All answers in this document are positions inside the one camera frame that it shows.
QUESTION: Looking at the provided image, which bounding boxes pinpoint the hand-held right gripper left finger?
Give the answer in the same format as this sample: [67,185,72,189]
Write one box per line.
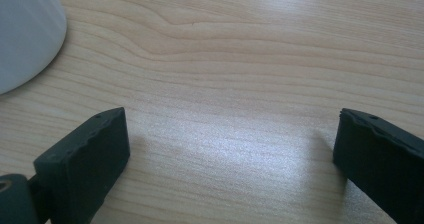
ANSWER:
[33,106,131,224]

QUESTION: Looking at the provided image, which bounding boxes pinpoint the white mug with steel interior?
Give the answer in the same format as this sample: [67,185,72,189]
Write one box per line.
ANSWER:
[0,0,68,96]

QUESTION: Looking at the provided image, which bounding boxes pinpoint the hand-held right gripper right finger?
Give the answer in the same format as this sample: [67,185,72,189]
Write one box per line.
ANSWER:
[332,107,424,224]

